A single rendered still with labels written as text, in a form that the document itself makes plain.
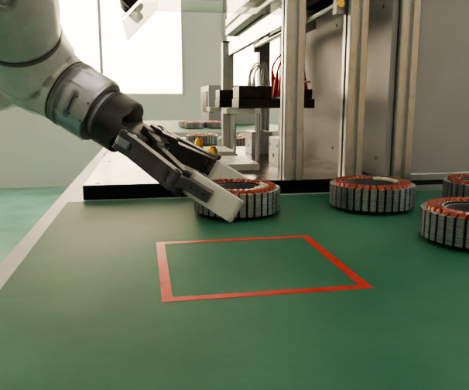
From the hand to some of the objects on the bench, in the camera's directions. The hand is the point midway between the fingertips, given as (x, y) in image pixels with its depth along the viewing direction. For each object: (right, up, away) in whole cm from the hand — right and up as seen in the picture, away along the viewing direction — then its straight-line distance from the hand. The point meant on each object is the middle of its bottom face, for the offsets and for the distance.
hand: (234, 195), depth 65 cm
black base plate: (-5, +6, +44) cm, 45 cm away
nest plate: (-4, +6, +32) cm, 33 cm away
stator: (+25, -5, -13) cm, 29 cm away
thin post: (+4, +5, +28) cm, 28 cm away
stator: (0, -2, 0) cm, 2 cm away
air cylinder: (+10, +6, +35) cm, 37 cm away
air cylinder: (+6, +10, +58) cm, 59 cm away
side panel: (+39, +1, +20) cm, 44 cm away
